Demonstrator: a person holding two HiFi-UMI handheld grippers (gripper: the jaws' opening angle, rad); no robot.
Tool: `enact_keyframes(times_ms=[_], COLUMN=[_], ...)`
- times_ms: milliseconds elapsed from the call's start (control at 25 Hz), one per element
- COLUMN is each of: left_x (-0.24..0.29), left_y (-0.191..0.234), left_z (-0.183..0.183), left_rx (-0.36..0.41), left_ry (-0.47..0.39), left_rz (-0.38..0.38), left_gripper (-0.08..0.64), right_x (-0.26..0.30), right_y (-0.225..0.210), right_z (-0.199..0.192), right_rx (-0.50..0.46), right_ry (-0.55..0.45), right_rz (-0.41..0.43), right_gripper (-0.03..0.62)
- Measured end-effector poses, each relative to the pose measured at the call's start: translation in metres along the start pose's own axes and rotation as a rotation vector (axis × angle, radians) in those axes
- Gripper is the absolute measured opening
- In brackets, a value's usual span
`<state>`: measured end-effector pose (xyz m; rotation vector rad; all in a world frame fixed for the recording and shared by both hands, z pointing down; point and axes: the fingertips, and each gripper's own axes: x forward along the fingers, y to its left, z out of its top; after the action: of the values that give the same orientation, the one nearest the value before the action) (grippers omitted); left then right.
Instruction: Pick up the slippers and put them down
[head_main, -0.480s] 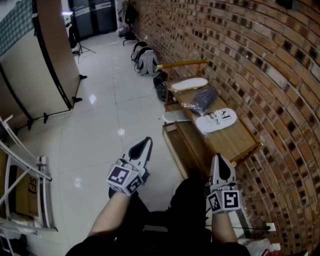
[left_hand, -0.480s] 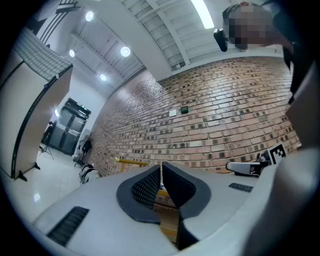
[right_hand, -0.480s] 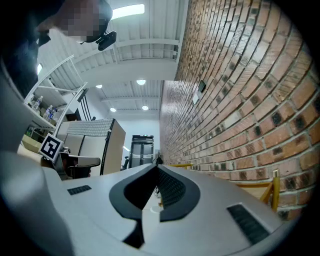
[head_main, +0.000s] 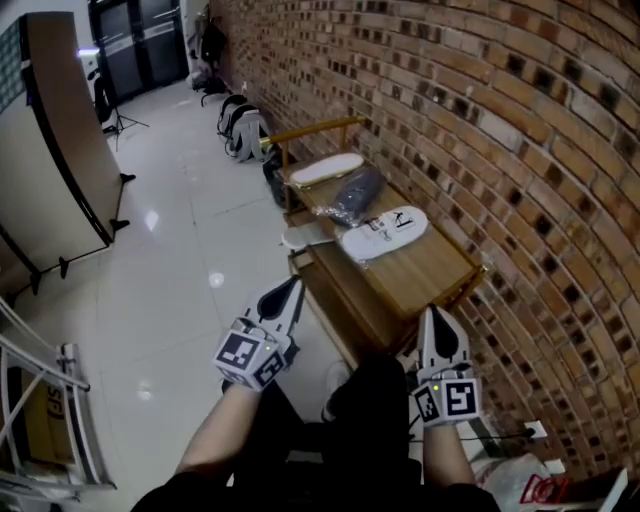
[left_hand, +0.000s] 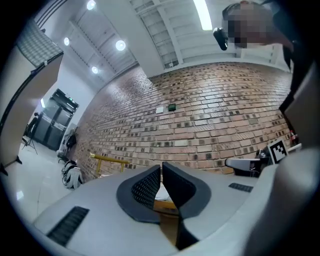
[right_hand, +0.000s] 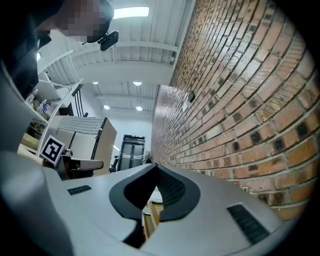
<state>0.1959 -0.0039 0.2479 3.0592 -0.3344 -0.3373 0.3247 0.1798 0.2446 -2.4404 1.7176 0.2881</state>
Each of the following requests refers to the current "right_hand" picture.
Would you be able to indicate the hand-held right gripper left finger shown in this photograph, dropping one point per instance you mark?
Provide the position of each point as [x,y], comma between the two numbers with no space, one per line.
[100,215]

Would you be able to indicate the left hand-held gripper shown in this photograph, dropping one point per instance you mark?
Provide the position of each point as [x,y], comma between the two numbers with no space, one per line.
[52,150]

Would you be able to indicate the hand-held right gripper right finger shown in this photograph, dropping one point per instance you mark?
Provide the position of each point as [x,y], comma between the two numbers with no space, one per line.
[215,225]

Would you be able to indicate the person's left forearm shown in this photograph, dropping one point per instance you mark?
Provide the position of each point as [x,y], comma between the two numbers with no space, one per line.
[15,117]

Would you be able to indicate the beige folding partition screen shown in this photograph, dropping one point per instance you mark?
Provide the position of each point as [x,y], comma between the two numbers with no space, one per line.
[82,142]

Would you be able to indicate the black double door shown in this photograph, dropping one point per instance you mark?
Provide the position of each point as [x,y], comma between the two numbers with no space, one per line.
[131,155]

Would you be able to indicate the wooden shoe rack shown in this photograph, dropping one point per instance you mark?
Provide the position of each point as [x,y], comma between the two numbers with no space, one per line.
[150,220]

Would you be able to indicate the clear plastic water bottle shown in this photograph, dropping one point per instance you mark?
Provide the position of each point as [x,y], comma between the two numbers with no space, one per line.
[32,96]
[42,106]

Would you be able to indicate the white metal shelf rack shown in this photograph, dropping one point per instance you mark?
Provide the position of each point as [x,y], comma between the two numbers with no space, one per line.
[50,93]

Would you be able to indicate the person's black shirt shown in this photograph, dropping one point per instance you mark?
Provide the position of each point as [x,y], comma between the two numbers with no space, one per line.
[20,50]

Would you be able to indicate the person's head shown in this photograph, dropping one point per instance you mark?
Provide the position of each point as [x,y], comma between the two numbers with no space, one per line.
[75,20]

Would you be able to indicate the rectangular ceiling light panel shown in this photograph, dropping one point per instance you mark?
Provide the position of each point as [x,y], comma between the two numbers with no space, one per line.
[131,12]

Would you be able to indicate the white wall switch plate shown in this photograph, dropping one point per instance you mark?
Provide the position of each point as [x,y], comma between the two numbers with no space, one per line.
[185,106]

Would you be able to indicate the black wall device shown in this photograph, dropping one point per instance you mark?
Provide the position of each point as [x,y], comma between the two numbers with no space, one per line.
[191,96]

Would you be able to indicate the black head-worn camera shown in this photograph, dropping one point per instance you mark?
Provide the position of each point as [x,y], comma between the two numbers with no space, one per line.
[108,40]

